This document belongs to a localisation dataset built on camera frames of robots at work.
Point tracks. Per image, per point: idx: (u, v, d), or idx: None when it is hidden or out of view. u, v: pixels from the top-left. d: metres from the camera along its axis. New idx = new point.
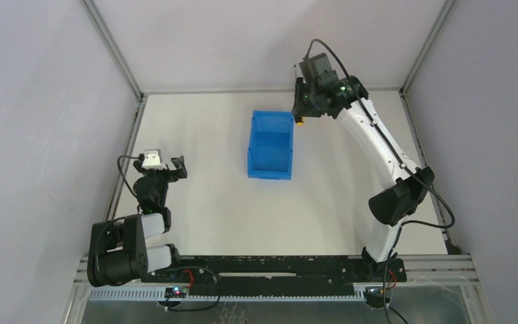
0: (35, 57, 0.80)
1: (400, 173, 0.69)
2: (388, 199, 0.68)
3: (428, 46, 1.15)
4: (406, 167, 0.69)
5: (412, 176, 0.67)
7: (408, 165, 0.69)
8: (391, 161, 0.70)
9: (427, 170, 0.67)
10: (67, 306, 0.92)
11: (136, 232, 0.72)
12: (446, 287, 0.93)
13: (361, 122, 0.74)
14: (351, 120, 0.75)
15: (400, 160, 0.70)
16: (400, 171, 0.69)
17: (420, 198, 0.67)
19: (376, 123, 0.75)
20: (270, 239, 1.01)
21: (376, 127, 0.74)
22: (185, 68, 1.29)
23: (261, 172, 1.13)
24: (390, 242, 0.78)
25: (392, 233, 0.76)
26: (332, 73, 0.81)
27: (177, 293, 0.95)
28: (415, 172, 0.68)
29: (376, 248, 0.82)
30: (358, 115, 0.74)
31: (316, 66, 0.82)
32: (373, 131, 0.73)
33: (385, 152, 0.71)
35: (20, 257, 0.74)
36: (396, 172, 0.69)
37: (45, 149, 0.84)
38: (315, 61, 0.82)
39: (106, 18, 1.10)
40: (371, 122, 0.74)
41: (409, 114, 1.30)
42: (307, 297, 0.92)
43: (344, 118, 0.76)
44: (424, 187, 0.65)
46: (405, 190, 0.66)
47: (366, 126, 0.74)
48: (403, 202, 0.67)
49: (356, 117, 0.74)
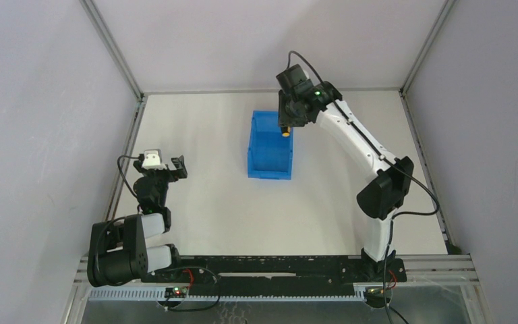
0: (35, 56, 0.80)
1: (381, 165, 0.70)
2: (373, 192, 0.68)
3: (428, 46, 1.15)
4: (384, 158, 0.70)
5: (392, 167, 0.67)
7: (388, 156, 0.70)
8: (370, 154, 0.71)
9: (407, 160, 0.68)
10: (67, 307, 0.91)
11: (136, 232, 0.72)
12: (446, 286, 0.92)
13: (337, 121, 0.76)
14: (328, 122, 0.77)
15: (379, 152, 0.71)
16: (379, 163, 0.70)
17: (405, 189, 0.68)
19: (353, 121, 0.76)
20: (270, 239, 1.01)
21: (353, 125, 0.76)
22: (185, 68, 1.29)
23: (260, 172, 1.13)
24: (386, 238, 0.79)
25: (385, 229, 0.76)
26: (307, 82, 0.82)
27: (177, 293, 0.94)
28: (394, 162, 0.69)
29: (373, 247, 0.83)
30: (333, 115, 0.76)
31: (292, 76, 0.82)
32: (350, 129, 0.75)
33: (363, 147, 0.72)
35: (19, 257, 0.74)
36: (377, 164, 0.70)
37: (44, 149, 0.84)
38: (291, 73, 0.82)
39: (106, 18, 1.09)
40: (347, 121, 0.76)
41: (409, 114, 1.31)
42: (307, 297, 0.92)
43: (322, 121, 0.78)
44: (406, 178, 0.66)
46: (388, 181, 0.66)
47: (342, 125, 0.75)
48: (386, 193, 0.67)
49: (332, 118, 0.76)
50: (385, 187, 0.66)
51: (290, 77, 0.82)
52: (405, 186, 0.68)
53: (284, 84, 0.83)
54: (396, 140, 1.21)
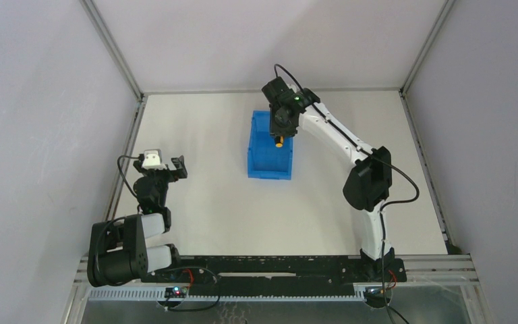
0: (35, 56, 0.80)
1: (359, 156, 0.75)
2: (355, 182, 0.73)
3: (428, 46, 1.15)
4: (361, 148, 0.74)
5: (369, 156, 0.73)
7: (364, 148, 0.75)
8: (348, 147, 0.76)
9: (382, 150, 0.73)
10: (67, 307, 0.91)
11: (136, 232, 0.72)
12: (446, 287, 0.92)
13: (316, 121, 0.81)
14: (307, 122, 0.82)
15: (355, 144, 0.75)
16: (357, 154, 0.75)
17: (388, 178, 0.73)
19: (330, 119, 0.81)
20: (269, 239, 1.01)
21: (330, 122, 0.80)
22: (185, 68, 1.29)
23: (261, 173, 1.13)
24: (380, 234, 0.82)
25: (376, 221, 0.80)
26: (288, 90, 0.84)
27: (177, 293, 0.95)
28: (371, 152, 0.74)
29: (369, 246, 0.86)
30: (311, 115, 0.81)
31: (274, 88, 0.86)
32: (328, 126, 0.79)
33: (341, 141, 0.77)
35: (19, 257, 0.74)
36: (354, 156, 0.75)
37: (45, 149, 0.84)
38: (274, 85, 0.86)
39: (106, 18, 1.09)
40: (324, 119, 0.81)
41: (409, 114, 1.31)
42: (307, 297, 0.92)
43: (304, 122, 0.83)
44: (384, 165, 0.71)
46: (365, 170, 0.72)
47: (321, 123, 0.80)
48: (366, 181, 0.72)
49: (311, 118, 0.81)
50: (363, 175, 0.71)
51: (274, 90, 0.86)
52: (385, 175, 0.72)
53: (268, 96, 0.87)
54: (396, 140, 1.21)
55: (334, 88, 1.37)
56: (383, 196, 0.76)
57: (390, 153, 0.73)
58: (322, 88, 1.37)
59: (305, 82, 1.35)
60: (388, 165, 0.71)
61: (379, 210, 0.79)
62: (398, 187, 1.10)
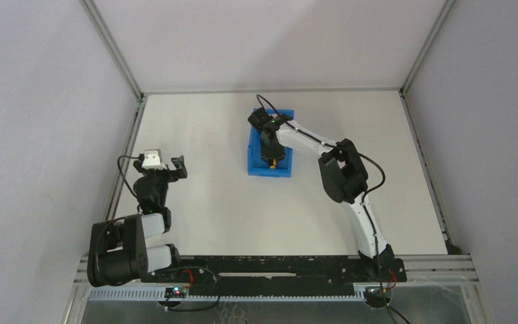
0: (35, 57, 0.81)
1: (325, 150, 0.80)
2: (326, 174, 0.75)
3: (428, 46, 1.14)
4: (326, 143, 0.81)
5: (334, 148, 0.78)
7: (328, 142, 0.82)
8: (315, 145, 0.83)
9: (346, 142, 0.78)
10: (67, 307, 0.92)
11: (136, 232, 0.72)
12: (446, 287, 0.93)
13: (288, 132, 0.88)
14: (282, 136, 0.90)
15: (321, 141, 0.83)
16: (323, 148, 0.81)
17: (359, 168, 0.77)
19: (299, 127, 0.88)
20: (268, 239, 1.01)
21: (299, 131, 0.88)
22: (185, 68, 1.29)
23: (260, 170, 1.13)
24: (369, 228, 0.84)
25: (361, 215, 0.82)
26: (268, 117, 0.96)
27: (177, 293, 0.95)
28: (334, 145, 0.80)
29: (364, 245, 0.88)
30: (282, 129, 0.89)
31: (256, 116, 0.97)
32: (298, 135, 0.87)
33: (309, 142, 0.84)
35: (19, 258, 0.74)
36: (321, 150, 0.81)
37: (45, 149, 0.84)
38: (257, 113, 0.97)
39: (106, 18, 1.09)
40: (294, 129, 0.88)
41: (409, 114, 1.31)
42: (307, 298, 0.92)
43: (281, 138, 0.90)
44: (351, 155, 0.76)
46: (332, 159, 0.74)
47: (293, 134, 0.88)
48: (336, 171, 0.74)
49: (284, 132, 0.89)
50: (331, 165, 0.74)
51: (257, 117, 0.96)
52: (355, 165, 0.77)
53: (251, 122, 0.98)
54: (396, 140, 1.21)
55: (334, 87, 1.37)
56: (362, 187, 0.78)
57: (351, 142, 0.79)
58: (321, 88, 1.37)
59: (305, 82, 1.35)
60: (355, 154, 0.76)
61: (361, 202, 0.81)
62: (378, 176, 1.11)
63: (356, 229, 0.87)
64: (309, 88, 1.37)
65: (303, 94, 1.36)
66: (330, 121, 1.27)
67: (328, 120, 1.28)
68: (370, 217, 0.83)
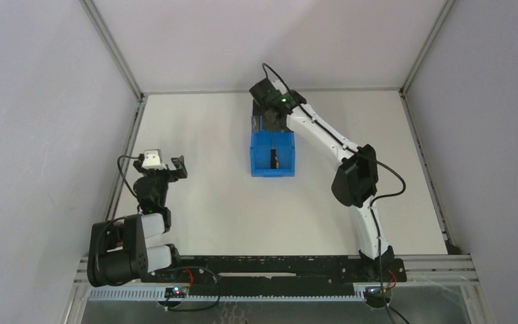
0: (35, 57, 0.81)
1: (344, 154, 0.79)
2: (342, 179, 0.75)
3: (428, 46, 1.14)
4: (347, 147, 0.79)
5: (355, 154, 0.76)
7: (349, 146, 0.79)
8: (334, 146, 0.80)
9: (367, 147, 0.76)
10: (67, 307, 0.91)
11: (136, 232, 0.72)
12: (446, 286, 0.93)
13: (303, 121, 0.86)
14: (295, 123, 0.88)
15: (342, 143, 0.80)
16: (342, 152, 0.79)
17: (373, 175, 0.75)
19: (317, 119, 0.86)
20: (268, 239, 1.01)
21: (316, 123, 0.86)
22: (186, 68, 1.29)
23: (264, 170, 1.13)
24: (373, 231, 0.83)
25: (367, 219, 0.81)
26: (276, 91, 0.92)
27: (177, 293, 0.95)
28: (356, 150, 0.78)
29: (366, 246, 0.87)
30: (299, 117, 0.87)
31: (262, 88, 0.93)
32: (313, 126, 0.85)
33: (328, 140, 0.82)
35: (19, 259, 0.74)
36: (340, 153, 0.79)
37: (45, 149, 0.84)
38: (262, 86, 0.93)
39: (106, 18, 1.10)
40: (311, 120, 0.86)
41: (409, 114, 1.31)
42: (308, 297, 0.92)
43: (291, 123, 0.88)
44: (369, 163, 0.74)
46: (353, 167, 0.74)
47: (308, 124, 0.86)
48: (353, 177, 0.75)
49: (299, 119, 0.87)
50: (351, 172, 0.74)
51: (262, 90, 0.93)
52: (371, 170, 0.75)
53: (255, 96, 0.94)
54: (396, 140, 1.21)
55: (334, 88, 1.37)
56: (371, 191, 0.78)
57: (373, 149, 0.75)
58: (321, 88, 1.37)
59: (305, 82, 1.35)
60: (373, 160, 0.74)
61: (369, 206, 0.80)
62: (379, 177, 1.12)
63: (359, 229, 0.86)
64: (309, 88, 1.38)
65: (303, 94, 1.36)
66: (330, 121, 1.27)
67: (328, 120, 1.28)
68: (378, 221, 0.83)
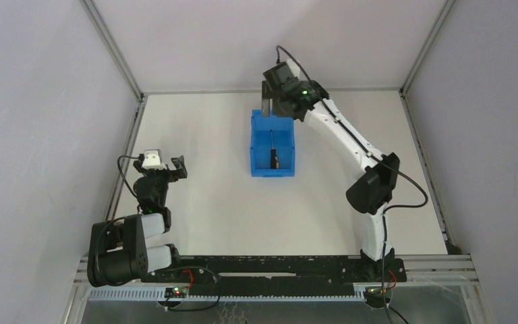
0: (35, 57, 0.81)
1: (368, 162, 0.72)
2: (363, 188, 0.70)
3: (428, 46, 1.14)
4: (371, 155, 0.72)
5: (380, 163, 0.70)
7: (374, 154, 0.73)
8: (357, 152, 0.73)
9: (392, 156, 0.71)
10: (67, 307, 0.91)
11: (136, 232, 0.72)
12: (446, 287, 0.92)
13: (324, 120, 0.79)
14: (315, 120, 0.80)
15: (366, 150, 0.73)
16: (367, 160, 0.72)
17: (391, 183, 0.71)
19: (340, 119, 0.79)
20: (268, 239, 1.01)
21: (340, 123, 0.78)
22: (186, 69, 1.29)
23: (264, 170, 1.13)
24: (380, 236, 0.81)
25: (378, 226, 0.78)
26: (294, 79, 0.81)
27: (177, 293, 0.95)
28: (381, 158, 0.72)
29: (370, 248, 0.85)
30: (321, 115, 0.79)
31: (279, 74, 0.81)
32: (336, 126, 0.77)
33: (351, 145, 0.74)
35: (19, 259, 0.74)
36: (365, 161, 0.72)
37: (45, 149, 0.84)
38: (278, 71, 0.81)
39: (106, 19, 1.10)
40: (334, 119, 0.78)
41: (409, 114, 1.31)
42: (308, 298, 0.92)
43: (310, 118, 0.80)
44: (392, 173, 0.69)
46: (376, 178, 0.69)
47: (330, 123, 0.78)
48: (374, 188, 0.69)
49: (321, 117, 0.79)
50: (374, 183, 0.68)
51: (278, 76, 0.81)
52: (391, 180, 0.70)
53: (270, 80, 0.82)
54: (396, 140, 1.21)
55: (334, 88, 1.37)
56: (386, 198, 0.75)
57: (398, 158, 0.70)
58: None
59: None
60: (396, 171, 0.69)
61: (382, 212, 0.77)
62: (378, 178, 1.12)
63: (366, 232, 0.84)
64: None
65: None
66: None
67: None
68: (386, 227, 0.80)
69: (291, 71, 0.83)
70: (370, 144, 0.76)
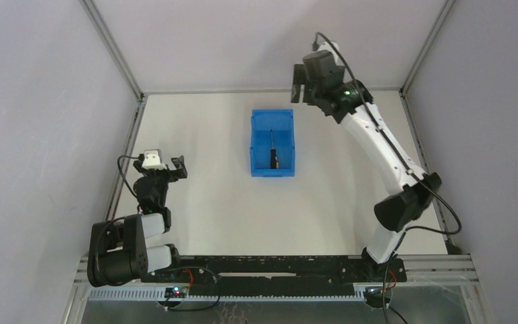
0: (35, 57, 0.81)
1: (407, 179, 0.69)
2: (396, 208, 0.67)
3: (428, 46, 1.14)
4: (412, 173, 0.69)
5: (419, 182, 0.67)
7: (415, 171, 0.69)
8: (397, 167, 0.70)
9: (434, 176, 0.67)
10: (67, 307, 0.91)
11: (136, 232, 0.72)
12: (446, 286, 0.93)
13: (366, 127, 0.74)
14: (356, 125, 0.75)
15: (407, 167, 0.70)
16: (406, 177, 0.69)
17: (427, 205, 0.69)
19: (382, 128, 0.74)
20: (268, 239, 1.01)
21: (382, 132, 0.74)
22: (186, 69, 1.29)
23: (264, 171, 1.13)
24: (394, 245, 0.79)
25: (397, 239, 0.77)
26: (336, 73, 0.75)
27: (177, 293, 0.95)
28: (421, 178, 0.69)
29: (378, 250, 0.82)
30: (362, 120, 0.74)
31: (323, 66, 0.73)
32: (378, 136, 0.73)
33: (391, 158, 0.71)
35: (19, 259, 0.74)
36: (404, 178, 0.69)
37: (45, 150, 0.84)
38: (322, 62, 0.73)
39: (106, 19, 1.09)
40: (376, 128, 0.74)
41: (409, 114, 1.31)
42: (307, 297, 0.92)
43: (351, 123, 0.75)
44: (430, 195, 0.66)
46: (412, 198, 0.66)
47: (371, 132, 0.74)
48: (410, 209, 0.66)
49: (362, 123, 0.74)
50: (410, 204, 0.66)
51: (321, 69, 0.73)
52: (428, 202, 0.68)
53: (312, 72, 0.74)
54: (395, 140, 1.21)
55: None
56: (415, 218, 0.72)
57: (440, 179, 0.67)
58: None
59: None
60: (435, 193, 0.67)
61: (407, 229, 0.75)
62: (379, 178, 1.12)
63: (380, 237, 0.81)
64: None
65: None
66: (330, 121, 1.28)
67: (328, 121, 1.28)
68: (403, 239, 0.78)
69: (334, 63, 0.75)
70: (411, 160, 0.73)
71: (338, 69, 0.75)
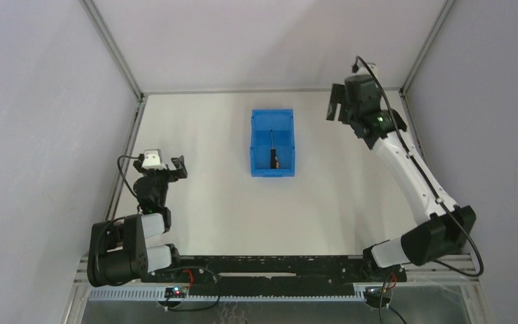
0: (36, 57, 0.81)
1: (436, 208, 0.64)
2: (422, 237, 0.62)
3: (429, 46, 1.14)
4: (442, 202, 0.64)
5: (449, 214, 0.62)
7: (446, 201, 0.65)
8: (425, 194, 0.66)
9: (467, 210, 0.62)
10: (67, 307, 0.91)
11: (136, 232, 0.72)
12: (446, 286, 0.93)
13: (396, 152, 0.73)
14: (385, 150, 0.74)
15: (436, 194, 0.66)
16: (435, 206, 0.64)
17: (458, 242, 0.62)
19: (413, 154, 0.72)
20: (268, 239, 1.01)
21: (412, 158, 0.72)
22: (186, 68, 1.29)
23: (264, 171, 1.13)
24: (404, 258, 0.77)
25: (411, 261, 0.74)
26: (373, 100, 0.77)
27: (177, 293, 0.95)
28: (452, 209, 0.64)
29: (384, 254, 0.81)
30: (392, 145, 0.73)
31: (360, 90, 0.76)
32: (408, 162, 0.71)
33: (420, 185, 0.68)
35: (19, 260, 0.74)
36: (432, 206, 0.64)
37: (45, 149, 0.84)
38: (360, 87, 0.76)
39: (106, 19, 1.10)
40: (407, 154, 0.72)
41: (409, 114, 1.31)
42: (307, 297, 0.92)
43: (380, 147, 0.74)
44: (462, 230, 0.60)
46: (440, 229, 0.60)
47: (402, 157, 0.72)
48: (437, 241, 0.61)
49: (392, 148, 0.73)
50: (437, 235, 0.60)
51: (358, 93, 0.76)
52: (459, 239, 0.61)
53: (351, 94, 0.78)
54: None
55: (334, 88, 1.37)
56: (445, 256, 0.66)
57: (475, 215, 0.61)
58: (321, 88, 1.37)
59: (305, 82, 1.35)
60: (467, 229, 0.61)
61: None
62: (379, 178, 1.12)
63: (391, 250, 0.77)
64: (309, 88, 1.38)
65: (303, 94, 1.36)
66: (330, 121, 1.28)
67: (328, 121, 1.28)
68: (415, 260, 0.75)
69: (376, 90, 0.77)
70: (441, 189, 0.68)
71: (377, 96, 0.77)
